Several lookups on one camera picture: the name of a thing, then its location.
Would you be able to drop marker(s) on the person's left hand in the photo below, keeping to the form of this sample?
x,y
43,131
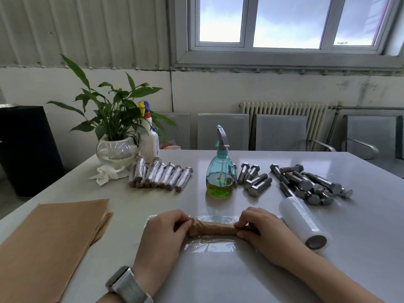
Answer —
x,y
161,246

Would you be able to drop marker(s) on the person's right hand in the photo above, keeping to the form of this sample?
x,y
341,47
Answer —
x,y
271,236

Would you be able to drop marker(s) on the white cling film roll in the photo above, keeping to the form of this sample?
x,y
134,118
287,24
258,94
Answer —
x,y
298,219

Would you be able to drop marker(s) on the clear film sheet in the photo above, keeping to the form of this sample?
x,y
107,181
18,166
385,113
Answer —
x,y
208,247

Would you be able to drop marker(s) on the brown paper sheet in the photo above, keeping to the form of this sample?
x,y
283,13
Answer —
x,y
217,228

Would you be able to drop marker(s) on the pile of steel bolts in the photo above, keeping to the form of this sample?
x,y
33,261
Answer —
x,y
304,184

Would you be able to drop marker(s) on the row of bolts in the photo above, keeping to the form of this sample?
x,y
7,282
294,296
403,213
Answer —
x,y
164,175

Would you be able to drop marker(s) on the stack of brown paper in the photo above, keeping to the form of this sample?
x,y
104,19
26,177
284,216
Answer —
x,y
44,242

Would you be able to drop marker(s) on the person's left forearm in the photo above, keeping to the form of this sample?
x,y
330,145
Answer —
x,y
105,299

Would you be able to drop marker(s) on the person's right forearm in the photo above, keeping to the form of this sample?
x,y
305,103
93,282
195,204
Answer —
x,y
334,277

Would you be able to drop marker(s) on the smartwatch with grey band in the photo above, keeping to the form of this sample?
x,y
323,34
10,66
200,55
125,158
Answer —
x,y
129,285

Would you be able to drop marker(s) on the teal spray bottle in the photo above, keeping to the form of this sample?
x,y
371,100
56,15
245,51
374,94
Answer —
x,y
221,176

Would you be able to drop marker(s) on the crumpled white tissue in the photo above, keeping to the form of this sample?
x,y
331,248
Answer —
x,y
105,175

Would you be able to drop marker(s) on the red packet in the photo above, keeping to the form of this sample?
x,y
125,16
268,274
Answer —
x,y
170,146

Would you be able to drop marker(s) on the white spray bottle colourful nozzle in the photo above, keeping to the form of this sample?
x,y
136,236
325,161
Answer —
x,y
149,145

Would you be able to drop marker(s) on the clear glass plant pot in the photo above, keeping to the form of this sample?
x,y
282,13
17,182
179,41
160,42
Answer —
x,y
116,153

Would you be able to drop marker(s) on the grey metal chair with armrest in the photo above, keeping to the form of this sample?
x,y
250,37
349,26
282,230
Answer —
x,y
281,132

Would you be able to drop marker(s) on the green leafy plant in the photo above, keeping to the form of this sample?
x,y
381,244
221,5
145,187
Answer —
x,y
115,116

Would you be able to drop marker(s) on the grey metal bench seat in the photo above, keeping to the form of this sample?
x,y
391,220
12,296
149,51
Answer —
x,y
401,135
369,132

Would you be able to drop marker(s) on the small metal dish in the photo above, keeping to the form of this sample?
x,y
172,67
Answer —
x,y
8,105

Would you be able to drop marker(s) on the white framed window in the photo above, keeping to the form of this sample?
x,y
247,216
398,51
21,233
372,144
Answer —
x,y
249,22

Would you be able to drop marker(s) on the white wall radiator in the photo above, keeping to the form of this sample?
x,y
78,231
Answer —
x,y
284,107

